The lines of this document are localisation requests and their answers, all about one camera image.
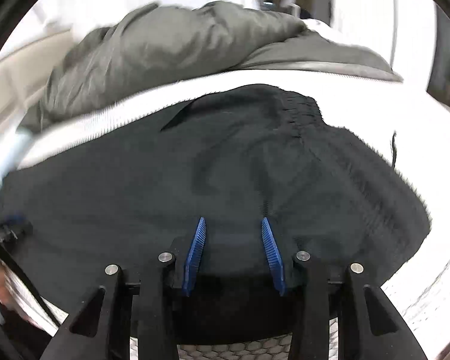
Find black pants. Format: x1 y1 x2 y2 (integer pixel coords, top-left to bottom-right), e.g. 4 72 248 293
0 85 430 345

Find light blue pillow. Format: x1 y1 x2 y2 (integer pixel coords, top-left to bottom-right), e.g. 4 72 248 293
0 128 33 187

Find beige upholstered headboard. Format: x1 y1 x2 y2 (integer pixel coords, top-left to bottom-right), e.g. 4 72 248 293
0 29 75 136

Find dark grey duvet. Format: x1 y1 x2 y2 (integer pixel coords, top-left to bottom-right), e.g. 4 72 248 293
22 1 398 133

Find white blanket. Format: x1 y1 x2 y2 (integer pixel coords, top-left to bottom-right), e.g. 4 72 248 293
302 19 331 33

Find white office chair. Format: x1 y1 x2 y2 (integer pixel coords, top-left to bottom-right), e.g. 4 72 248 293
279 0 301 18

